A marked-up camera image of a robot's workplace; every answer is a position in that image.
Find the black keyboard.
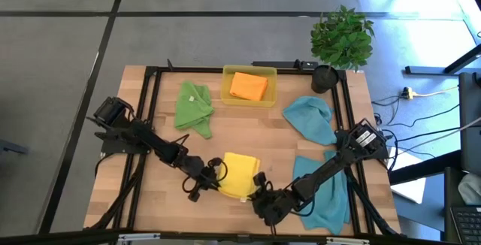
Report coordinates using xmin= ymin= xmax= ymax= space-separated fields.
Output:
xmin=449 ymin=205 xmax=481 ymax=245

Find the black desk leg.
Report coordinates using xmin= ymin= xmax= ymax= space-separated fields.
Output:
xmin=404 ymin=44 xmax=481 ymax=76

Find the silver frame bracket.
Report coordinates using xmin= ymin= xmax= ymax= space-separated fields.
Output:
xmin=325 ymin=237 xmax=371 ymax=245
xmin=117 ymin=232 xmax=161 ymax=243

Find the potted green plant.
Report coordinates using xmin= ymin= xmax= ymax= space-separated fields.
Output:
xmin=310 ymin=5 xmax=376 ymax=95

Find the yellow microfiber towel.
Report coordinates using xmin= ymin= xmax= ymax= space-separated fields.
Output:
xmin=216 ymin=152 xmax=262 ymax=203

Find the orange microfiber towel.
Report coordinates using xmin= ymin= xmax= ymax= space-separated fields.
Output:
xmin=228 ymin=71 xmax=269 ymax=102

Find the grey cable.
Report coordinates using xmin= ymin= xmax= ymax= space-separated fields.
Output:
xmin=390 ymin=116 xmax=481 ymax=152

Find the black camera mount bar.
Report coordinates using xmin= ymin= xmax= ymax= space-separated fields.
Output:
xmin=251 ymin=59 xmax=319 ymax=70

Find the grey white cloth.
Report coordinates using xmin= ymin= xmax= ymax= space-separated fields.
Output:
xmin=457 ymin=172 xmax=481 ymax=205

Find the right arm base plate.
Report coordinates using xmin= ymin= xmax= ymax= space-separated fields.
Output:
xmin=336 ymin=130 xmax=390 ymax=160

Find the black cable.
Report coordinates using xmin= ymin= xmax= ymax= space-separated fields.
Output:
xmin=370 ymin=95 xmax=461 ymax=130

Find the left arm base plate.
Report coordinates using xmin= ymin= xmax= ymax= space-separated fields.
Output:
xmin=99 ymin=130 xmax=151 ymax=156

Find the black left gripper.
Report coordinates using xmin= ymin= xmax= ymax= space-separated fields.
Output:
xmin=182 ymin=156 xmax=225 ymax=203

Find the green microfiber towel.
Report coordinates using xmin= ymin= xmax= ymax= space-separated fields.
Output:
xmin=174 ymin=80 xmax=216 ymax=140

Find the grey computer monitor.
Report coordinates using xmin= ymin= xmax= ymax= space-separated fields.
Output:
xmin=458 ymin=72 xmax=481 ymax=174

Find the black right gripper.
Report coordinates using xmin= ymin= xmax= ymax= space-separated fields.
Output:
xmin=246 ymin=173 xmax=300 ymax=226

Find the teal microfiber towel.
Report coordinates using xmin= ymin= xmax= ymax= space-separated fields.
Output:
xmin=282 ymin=95 xmax=338 ymax=147
xmin=292 ymin=150 xmax=351 ymax=236

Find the yellow translucent plastic bin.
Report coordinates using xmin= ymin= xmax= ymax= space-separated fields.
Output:
xmin=220 ymin=64 xmax=278 ymax=108

